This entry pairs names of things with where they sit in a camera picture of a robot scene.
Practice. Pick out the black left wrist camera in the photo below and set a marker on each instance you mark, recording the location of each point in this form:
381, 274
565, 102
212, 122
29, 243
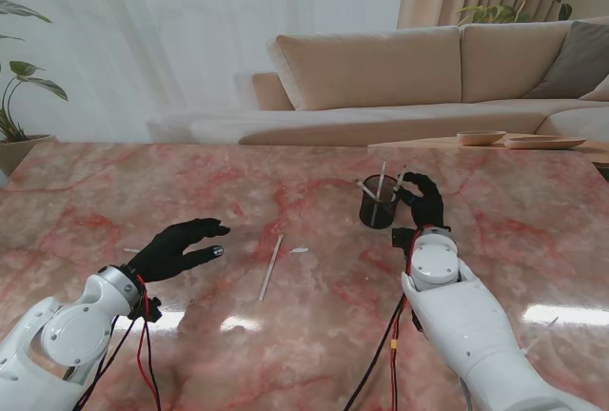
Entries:
152, 308

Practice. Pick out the beige plant pot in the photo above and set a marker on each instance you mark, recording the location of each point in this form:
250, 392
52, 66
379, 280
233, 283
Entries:
19, 151

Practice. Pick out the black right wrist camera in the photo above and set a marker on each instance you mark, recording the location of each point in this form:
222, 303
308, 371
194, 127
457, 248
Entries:
402, 238

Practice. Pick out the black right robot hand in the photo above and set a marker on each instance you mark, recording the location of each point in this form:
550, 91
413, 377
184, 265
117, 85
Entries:
428, 206

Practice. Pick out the beige sofa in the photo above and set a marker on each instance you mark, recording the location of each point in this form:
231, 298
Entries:
371, 68

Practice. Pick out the white sheer curtain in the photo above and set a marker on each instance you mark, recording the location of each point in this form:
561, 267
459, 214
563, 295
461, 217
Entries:
190, 25

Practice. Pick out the large-leaf green plant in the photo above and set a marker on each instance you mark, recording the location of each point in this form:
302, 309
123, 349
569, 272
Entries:
28, 80

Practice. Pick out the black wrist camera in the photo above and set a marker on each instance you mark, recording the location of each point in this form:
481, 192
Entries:
402, 238
152, 308

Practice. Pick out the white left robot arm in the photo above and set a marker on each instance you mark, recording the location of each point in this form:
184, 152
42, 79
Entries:
62, 335

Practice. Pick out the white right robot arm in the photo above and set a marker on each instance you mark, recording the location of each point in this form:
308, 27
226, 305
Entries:
466, 316

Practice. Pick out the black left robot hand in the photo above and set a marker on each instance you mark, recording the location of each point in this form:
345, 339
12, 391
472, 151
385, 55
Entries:
176, 251

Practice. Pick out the black mesh brush holder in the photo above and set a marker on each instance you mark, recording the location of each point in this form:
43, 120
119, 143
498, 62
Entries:
376, 211

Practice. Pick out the wooden bowl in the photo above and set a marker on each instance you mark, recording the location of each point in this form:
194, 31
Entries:
480, 137

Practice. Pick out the flat wooden tray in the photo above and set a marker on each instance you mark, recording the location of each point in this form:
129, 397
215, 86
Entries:
544, 142

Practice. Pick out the grey sofa cushion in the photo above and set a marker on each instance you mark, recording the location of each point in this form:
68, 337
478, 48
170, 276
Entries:
575, 64

